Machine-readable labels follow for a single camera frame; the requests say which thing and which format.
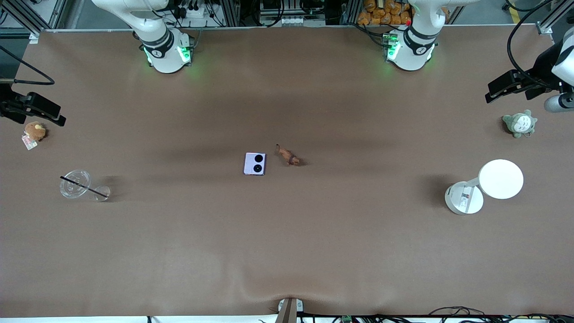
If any lilac flip phone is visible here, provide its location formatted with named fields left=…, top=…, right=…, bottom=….
left=244, top=153, right=266, bottom=176

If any long white power strip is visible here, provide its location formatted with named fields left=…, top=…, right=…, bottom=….
left=261, top=16, right=324, bottom=26

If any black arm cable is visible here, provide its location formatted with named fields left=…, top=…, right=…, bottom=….
left=507, top=0, right=554, bottom=88
left=0, top=45, right=55, bottom=86

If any brown lion statue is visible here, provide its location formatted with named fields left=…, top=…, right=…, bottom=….
left=275, top=144, right=303, bottom=166

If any brown plush toy with tag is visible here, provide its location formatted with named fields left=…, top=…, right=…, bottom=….
left=22, top=122, right=47, bottom=150

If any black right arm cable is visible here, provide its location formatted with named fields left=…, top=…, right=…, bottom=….
left=0, top=45, right=55, bottom=86

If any black floor cable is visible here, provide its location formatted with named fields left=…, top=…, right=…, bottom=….
left=428, top=306, right=486, bottom=317

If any grey green totoro plush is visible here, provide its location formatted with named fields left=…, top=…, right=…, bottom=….
left=502, top=110, right=538, bottom=139

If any black straw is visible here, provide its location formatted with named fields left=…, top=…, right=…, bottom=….
left=60, top=176, right=108, bottom=198

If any brown table mat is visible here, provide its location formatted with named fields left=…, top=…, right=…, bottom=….
left=0, top=25, right=574, bottom=317

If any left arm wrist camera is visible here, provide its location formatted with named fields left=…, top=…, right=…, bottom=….
left=544, top=93, right=574, bottom=113

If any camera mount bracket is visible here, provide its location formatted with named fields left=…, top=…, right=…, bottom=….
left=274, top=297, right=304, bottom=323

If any white desk lamp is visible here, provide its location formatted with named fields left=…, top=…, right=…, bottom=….
left=445, top=159, right=524, bottom=215

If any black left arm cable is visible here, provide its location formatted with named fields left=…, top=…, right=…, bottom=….
left=507, top=0, right=554, bottom=88

